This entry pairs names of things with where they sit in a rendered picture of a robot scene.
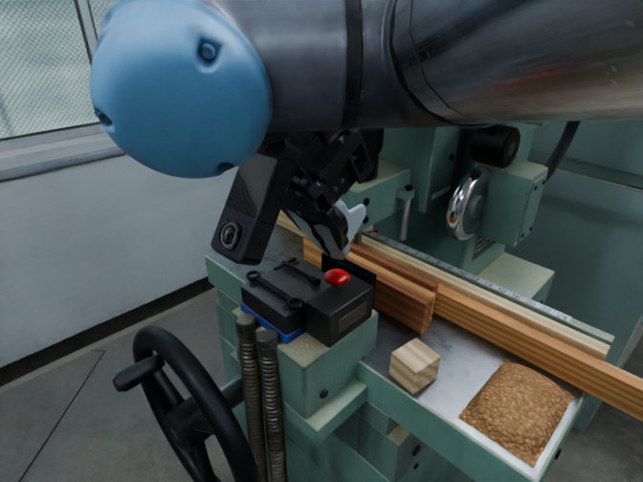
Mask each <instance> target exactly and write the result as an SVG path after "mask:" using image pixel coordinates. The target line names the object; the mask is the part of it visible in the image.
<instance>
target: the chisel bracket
mask: <svg viewBox="0 0 643 482"><path fill-rule="evenodd" d="M410 173H411V171H410V169H409V168H407V167H404V166H401V165H398V164H393V163H389V162H386V161H383V160H379V165H378V176H377V177H376V178H374V179H371V180H364V181H363V182H362V183H361V184H359V183H358V181H357V180H356V182H355V183H354V184H353V186H352V187H351V188H350V189H349V190H348V192H347V193H346V194H345V195H342V196H341V198H342V202H344V203H345V205H346V207H347V209H352V208H354V207H356V206H358V205H360V204H362V205H364V206H365V208H366V216H365V219H364V221H363V222H362V224H361V226H360V227H359V228H358V230H357V232H356V233H358V232H360V231H362V230H365V229H366V228H368V227H370V226H372V225H374V224H376V223H378V222H380V221H381V220H383V219H385V218H387V217H389V216H391V215H392V214H393V213H395V212H397V211H399V210H401V209H403V208H404V201H405V200H403V199H400V198H397V190H398V189H399V188H401V187H403V186H405V185H409V184H410Z"/></svg>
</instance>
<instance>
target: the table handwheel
mask: <svg viewBox="0 0 643 482"><path fill-rule="evenodd" d="M153 350H154V351H155V352H157V353H158V354H159V355H160V356H161V357H162V358H163V359H164V360H165V361H166V362H167V364H168V365H169V366H170V367H171V368H172V369H173V371H174V372H175V373H176V374H177V376H178V377H179V378H180V380H181V381H182V382H183V384H184V385H185V387H186V388H187V390H188V391H189V393H190V394H191V396H190V397H189V398H187V399H186V400H184V398H183V397H182V395H181V394H180V393H179V391H178V390H177V389H176V387H175V386H174V385H173V383H172V382H171V381H170V379H169V378H168V377H167V375H166V373H165V371H164V370H163V368H160V369H159V370H158V371H157V372H155V373H154V374H153V375H151V376H150V377H149V378H147V379H146V380H144V381H143V382H142V383H141V385H142V388H143V390H144V394H145V396H146V398H147V401H148V403H149V405H150V407H151V409H152V411H153V414H154V416H155V418H156V420H157V422H158V424H159V426H160V427H161V429H162V431H163V433H164V435H165V437H166V438H167V440H168V442H169V444H170V445H171V447H172V449H173V450H174V452H175V454H176V455H177V457H178V458H179V460H180V462H181V463H182V465H183V466H184V468H185V469H186V471H187V472H188V474H189V476H190V477H191V478H192V480H193V481H194V482H222V481H221V480H220V479H219V478H218V477H217V476H216V475H215V473H214V472H213V469H212V466H211V461H210V459H209V456H208V452H207V448H206V444H205V440H206V439H208V438H209V437H210V436H212V435H215V437H216V439H217V441H218V443H219V445H220V447H221V449H222V450H223V453H224V455H225V457H226V459H227V462H228V464H229V467H230V469H231V472H232V474H233V479H234V482H261V481H260V477H259V473H258V469H257V466H256V463H255V459H254V456H253V454H252V451H251V448H250V446H249V444H248V441H247V439H246V437H245V435H244V432H243V430H242V428H241V426H240V424H239V423H238V421H237V419H236V417H235V415H234V414H233V411H232V409H233V408H235V407H236V406H238V405H239V404H241V403H242V402H243V401H244V394H243V383H242V377H241V376H240V375H237V376H236V377H234V378H233V379H231V380H230V381H228V382H227V383H225V384H223V385H222V386H220V387H219V388H218V386H217V385H216V383H215V382H214V380H213V379H212V377H211V375H210V374H209V373H208V371H207V370H206V369H205V367H204V366H203V365H202V363H201V362H200V361H198V360H197V358H196V357H195V356H194V355H193V354H192V353H191V351H190V350H189V349H188V348H187V347H186V346H185V345H184V344H183V343H182V342H181V341H180V340H179V339H178V338H176V337H175V336H174V335H173V334H171V333H170V332H168V331H167V330H166V329H163V328H161V327H158V326H146V327H144V328H142V329H141V330H140V331H139V332H138V333H137V334H136V336H135V338H134V340H133V358H134V363H137V362H140V361H142V360H145V359H147V358H150V357H153V356H154V354H153Z"/></svg>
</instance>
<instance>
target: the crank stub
mask: <svg viewBox="0 0 643 482"><path fill-rule="evenodd" d="M163 366H165V362H164V359H163V358H162V357H161V356H160V355H159V354H157V355H155V356H153V357H150V358H147V359H145V360H142V361H139V362H137V363H134V364H132V365H130V366H128V367H126V368H125V369H123V370H122V371H120V372H118V373H117V374H116V375H115V377H114V379H113V384H114V386H115V387H116V389H117V390H118V391H120V392H126V391H128V390H130V389H131V388H133V387H135V386H137V385H138V384H140V383H142V382H143V381H144V380H146V379H147V378H149V377H150V376H151V375H153V374H154V373H155V372H157V371H158V370H159V369H160V368H162V367H163Z"/></svg>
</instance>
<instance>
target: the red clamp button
mask: <svg viewBox="0 0 643 482"><path fill-rule="evenodd" d="M324 279H325V281H326V282H327V283H329V284H331V285H334V286H341V285H344V284H346V283H347V282H348V281H349V273H348V272H347V271H345V270H342V269H332V270H329V271H328V272H326V273H325V275H324Z"/></svg>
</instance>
